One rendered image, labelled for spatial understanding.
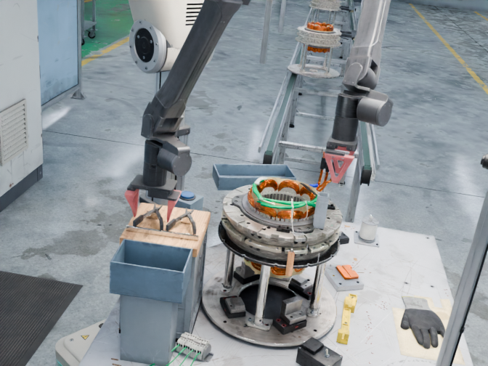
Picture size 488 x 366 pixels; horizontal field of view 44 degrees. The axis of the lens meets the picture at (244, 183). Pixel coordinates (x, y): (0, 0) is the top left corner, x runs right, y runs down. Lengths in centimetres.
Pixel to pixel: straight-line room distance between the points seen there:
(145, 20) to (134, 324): 83
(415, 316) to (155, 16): 111
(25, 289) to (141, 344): 173
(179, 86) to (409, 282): 106
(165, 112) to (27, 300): 190
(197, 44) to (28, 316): 198
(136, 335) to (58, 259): 196
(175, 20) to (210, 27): 46
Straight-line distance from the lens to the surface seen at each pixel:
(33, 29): 401
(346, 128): 141
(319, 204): 150
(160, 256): 146
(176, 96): 134
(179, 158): 135
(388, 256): 213
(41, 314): 300
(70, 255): 344
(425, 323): 181
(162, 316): 144
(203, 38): 126
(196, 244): 145
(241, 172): 194
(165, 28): 171
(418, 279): 204
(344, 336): 166
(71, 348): 240
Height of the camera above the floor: 179
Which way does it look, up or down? 24 degrees down
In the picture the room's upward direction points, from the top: 6 degrees clockwise
